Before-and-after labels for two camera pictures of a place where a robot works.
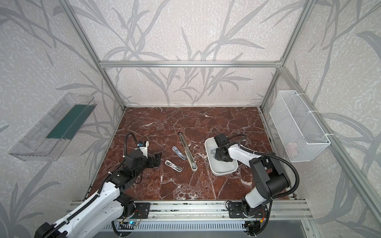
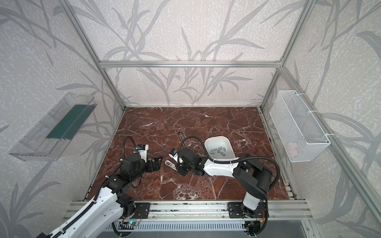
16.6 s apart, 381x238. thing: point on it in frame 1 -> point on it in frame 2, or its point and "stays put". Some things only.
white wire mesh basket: x=302 y=139 stays put
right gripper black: x=218 y=153 -> x=181 y=164
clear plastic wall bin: x=48 y=139 stays put
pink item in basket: x=291 y=149 stays put
